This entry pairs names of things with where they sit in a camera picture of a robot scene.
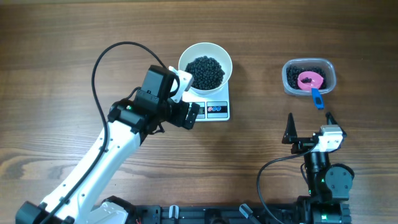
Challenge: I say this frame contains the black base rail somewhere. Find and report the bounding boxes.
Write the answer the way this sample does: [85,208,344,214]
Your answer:
[93,203,352,224]

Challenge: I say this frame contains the white bowl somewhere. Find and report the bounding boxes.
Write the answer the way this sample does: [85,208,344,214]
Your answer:
[178,42,233,90]

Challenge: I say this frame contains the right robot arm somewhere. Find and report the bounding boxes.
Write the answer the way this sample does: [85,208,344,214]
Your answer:
[282,113,354,224]

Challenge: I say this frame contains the pink scoop blue handle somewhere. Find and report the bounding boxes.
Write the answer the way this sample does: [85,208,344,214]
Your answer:
[297,71,325,110]

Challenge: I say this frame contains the left black cable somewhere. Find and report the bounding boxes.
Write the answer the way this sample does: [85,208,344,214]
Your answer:
[39,41,167,224]

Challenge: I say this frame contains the white digital kitchen scale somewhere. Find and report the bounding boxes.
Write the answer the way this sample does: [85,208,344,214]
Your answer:
[182,83,230,122]

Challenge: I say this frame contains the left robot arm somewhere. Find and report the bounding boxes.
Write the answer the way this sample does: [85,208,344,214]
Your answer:
[15,65,199,223]

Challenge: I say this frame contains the black beans in bowl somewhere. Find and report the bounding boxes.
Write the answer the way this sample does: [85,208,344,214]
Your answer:
[185,56,225,90]

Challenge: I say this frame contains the right black cable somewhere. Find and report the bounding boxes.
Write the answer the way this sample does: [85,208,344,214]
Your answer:
[256,141,320,224]

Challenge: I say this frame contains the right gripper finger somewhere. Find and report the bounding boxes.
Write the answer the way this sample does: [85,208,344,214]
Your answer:
[325,112,347,138]
[282,113,298,144]

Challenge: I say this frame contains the black beans in scoop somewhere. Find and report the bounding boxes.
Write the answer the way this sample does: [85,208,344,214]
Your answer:
[301,77,312,83]

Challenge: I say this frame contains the black cable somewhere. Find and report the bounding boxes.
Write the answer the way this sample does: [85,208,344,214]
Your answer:
[256,141,320,224]
[39,41,167,224]

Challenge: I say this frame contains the clear plastic container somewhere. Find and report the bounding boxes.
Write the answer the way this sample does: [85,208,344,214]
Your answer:
[282,58,336,96]

